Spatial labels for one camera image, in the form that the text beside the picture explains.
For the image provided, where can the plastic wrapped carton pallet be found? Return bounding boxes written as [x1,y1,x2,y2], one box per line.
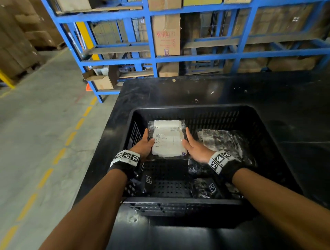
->
[223,4,320,74]

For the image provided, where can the tall red printed cardboard box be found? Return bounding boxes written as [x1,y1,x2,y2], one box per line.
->
[152,14,181,56]

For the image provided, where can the wrist strap with markers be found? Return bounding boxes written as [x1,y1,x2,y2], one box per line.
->
[208,150,248,184]
[108,149,142,181]

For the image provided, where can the yellow striped cardboard box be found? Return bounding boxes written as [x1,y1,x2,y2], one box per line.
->
[182,0,223,7]

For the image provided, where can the blue metal shelf rack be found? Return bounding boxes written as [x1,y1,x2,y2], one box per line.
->
[41,0,330,103]

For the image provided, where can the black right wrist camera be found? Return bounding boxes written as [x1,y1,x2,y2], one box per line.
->
[203,178,227,199]

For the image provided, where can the left wrist strap with markers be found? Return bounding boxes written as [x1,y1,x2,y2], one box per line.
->
[108,149,142,181]

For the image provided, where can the person's left hand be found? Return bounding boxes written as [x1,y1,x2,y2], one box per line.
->
[129,128,155,163]

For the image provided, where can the person's right hand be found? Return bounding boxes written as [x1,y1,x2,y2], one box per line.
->
[181,127,216,164]

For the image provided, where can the small plain cardboard box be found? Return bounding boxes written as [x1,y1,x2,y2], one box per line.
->
[158,62,180,78]

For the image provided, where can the yellow post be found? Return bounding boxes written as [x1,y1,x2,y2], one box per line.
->
[75,22,100,61]

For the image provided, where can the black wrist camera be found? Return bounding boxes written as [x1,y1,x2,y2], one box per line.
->
[203,178,227,199]
[136,169,155,197]

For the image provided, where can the red lettered cardboard box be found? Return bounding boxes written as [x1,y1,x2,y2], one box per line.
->
[148,0,182,11]

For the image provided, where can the stack of brown cartons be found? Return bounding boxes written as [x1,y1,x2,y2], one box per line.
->
[0,0,66,80]
[318,4,330,39]

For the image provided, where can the yellow steel guard rail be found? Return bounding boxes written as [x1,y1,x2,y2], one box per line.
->
[0,69,16,90]

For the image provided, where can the large open cardboard box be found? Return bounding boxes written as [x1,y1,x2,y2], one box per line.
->
[55,0,92,12]

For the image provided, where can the black plastic crate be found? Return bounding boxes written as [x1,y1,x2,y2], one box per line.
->
[121,104,304,230]

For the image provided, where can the person's right forearm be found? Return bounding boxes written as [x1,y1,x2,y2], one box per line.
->
[232,168,330,250]

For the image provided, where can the right wrist strap with markers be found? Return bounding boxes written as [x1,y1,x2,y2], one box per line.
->
[208,150,248,184]

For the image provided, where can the person's left forearm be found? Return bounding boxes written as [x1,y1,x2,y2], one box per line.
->
[38,169,128,250]

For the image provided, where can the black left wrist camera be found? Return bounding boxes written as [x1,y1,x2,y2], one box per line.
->
[136,169,155,197]

